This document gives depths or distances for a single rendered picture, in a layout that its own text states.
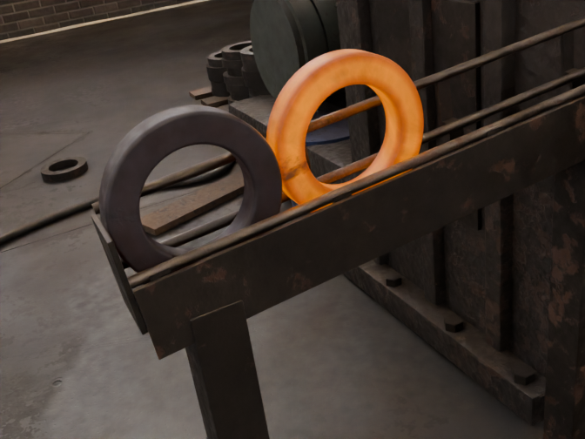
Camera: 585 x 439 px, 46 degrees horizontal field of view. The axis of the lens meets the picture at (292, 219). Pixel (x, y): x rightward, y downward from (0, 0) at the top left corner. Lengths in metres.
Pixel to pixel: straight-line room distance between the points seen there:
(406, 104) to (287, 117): 0.15
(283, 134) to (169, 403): 0.92
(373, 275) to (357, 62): 1.00
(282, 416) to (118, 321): 0.59
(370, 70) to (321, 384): 0.87
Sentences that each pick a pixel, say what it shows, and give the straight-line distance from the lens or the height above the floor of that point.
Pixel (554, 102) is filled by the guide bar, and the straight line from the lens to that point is 0.89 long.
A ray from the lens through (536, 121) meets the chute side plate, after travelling 0.87.
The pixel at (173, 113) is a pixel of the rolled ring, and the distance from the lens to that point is 0.66.
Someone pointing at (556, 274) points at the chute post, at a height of 0.38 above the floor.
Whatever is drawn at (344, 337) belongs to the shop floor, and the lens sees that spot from 1.59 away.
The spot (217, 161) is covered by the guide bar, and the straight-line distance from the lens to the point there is 0.75.
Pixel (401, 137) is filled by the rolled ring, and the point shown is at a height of 0.67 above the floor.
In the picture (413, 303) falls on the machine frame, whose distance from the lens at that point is 1.56.
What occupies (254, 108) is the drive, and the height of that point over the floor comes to 0.25.
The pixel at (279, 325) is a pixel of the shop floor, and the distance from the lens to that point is 1.66.
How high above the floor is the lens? 0.95
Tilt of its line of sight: 26 degrees down
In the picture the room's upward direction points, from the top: 8 degrees counter-clockwise
